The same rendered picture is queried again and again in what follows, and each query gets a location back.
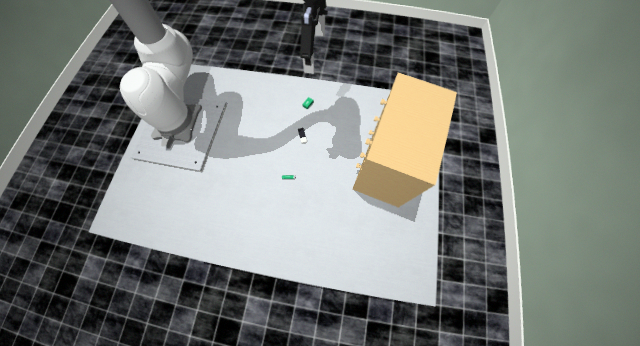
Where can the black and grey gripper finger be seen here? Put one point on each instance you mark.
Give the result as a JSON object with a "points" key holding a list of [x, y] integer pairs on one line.
{"points": [[320, 27], [307, 38]]}

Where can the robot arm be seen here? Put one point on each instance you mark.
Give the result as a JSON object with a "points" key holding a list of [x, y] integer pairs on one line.
{"points": [[157, 96]]}

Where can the green nine-volt battery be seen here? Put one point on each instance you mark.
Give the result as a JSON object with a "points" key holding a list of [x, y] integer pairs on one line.
{"points": [[307, 103]]}

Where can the tan chest of drawers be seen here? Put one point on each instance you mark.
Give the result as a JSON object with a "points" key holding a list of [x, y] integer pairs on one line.
{"points": [[407, 150]]}

